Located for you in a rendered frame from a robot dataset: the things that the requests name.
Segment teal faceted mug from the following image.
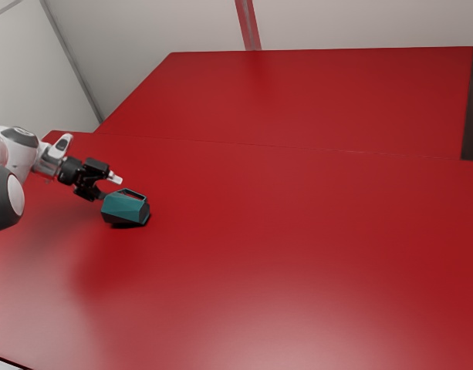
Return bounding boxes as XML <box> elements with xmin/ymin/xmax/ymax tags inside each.
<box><xmin>100</xmin><ymin>187</ymin><xmax>151</xmax><ymax>228</ymax></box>

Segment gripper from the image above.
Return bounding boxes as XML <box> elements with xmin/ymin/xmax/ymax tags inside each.
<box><xmin>56</xmin><ymin>155</ymin><xmax>124</xmax><ymax>203</ymax></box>

